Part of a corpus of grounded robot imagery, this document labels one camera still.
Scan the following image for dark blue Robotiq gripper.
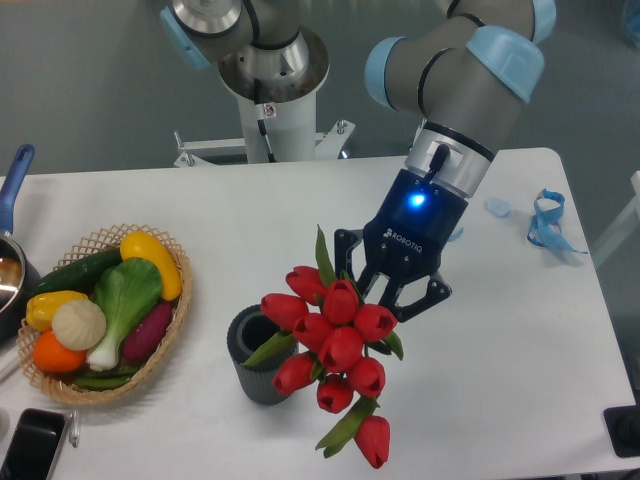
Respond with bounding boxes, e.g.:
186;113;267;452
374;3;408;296
334;169;467;323

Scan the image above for red tulip bouquet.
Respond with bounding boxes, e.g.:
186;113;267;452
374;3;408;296
242;231;404;469

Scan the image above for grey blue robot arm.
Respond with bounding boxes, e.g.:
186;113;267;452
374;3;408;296
160;1;556;321

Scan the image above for dark grey ribbed vase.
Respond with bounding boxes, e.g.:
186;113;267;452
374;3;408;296
226;305;299;406

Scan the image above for curved blue ribbon strip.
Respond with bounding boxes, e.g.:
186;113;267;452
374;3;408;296
448;227;464;242

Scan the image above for small blue cap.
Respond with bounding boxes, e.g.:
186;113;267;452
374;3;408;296
484;198;511;218

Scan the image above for blue ribbon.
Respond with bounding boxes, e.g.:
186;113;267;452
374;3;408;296
526;188;587;254

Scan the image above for yellow squash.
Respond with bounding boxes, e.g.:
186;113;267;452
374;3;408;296
119;231;182;301

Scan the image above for purple sweet potato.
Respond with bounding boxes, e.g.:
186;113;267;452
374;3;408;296
122;302;172;363

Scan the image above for green bok choy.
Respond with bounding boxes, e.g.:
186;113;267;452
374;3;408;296
87;257;162;372

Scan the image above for black device at edge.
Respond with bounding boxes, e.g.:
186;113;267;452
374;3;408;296
603;405;639;458

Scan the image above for green cucumber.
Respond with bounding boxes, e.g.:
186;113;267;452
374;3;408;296
32;249;122;295

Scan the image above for white steamed bun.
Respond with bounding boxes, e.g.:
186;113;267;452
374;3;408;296
51;300;106;351

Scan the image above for green pea pods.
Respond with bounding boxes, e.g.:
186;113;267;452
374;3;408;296
73;368;138;391

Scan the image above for orange fruit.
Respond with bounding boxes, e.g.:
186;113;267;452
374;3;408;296
33;330;86;373

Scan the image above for yellow bell pepper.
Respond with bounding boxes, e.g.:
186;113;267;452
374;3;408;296
25;290;89;332

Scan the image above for black smartphone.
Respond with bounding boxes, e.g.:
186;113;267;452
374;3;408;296
1;408;68;480

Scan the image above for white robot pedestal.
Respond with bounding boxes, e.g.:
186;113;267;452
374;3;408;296
174;26;355;167

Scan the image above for blue handled saucepan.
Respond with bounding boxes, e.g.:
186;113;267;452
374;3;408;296
1;144;40;341

